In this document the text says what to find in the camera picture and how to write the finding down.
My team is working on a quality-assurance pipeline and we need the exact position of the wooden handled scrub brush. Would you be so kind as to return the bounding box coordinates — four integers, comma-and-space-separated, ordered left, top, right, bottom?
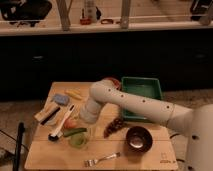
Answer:
34, 102, 60, 125

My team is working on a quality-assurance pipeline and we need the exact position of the green plastic tray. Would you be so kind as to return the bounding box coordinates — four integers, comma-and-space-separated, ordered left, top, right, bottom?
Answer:
121, 77, 162, 122

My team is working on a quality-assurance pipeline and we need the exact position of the black pole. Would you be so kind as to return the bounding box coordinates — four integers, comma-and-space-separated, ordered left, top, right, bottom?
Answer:
12, 122, 25, 171

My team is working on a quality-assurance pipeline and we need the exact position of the red bowl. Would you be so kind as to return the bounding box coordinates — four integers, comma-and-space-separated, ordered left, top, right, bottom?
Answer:
103, 77, 121, 90

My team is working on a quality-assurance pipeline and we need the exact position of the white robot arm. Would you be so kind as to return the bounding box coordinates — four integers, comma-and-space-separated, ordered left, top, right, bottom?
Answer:
80, 79, 213, 171

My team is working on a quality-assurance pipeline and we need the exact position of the silver metal fork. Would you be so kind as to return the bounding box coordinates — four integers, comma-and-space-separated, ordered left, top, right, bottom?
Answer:
84, 152, 121, 167

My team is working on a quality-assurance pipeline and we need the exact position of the clear green plastic cup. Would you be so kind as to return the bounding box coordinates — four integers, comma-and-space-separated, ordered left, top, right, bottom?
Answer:
69, 133, 87, 149

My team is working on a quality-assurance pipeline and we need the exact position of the orange round fruit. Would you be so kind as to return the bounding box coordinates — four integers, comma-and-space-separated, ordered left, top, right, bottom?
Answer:
63, 119, 77, 129

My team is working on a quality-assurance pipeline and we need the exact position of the dark metal bowl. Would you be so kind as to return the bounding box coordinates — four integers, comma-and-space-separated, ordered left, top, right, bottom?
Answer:
126, 126, 153, 153

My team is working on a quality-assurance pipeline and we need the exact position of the dark grape bunch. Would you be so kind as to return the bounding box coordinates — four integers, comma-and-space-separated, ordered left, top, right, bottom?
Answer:
104, 118, 125, 138

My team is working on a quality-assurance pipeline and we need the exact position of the yellow corn piece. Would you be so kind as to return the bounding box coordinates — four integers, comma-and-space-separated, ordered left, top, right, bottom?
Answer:
65, 89, 82, 100

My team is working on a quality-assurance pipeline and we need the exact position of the black bag on shelf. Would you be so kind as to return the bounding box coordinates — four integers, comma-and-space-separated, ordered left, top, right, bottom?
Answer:
0, 0, 52, 21

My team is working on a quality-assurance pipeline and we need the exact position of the blue sponge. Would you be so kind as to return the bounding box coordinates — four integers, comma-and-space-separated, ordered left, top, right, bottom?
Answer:
53, 94, 69, 105

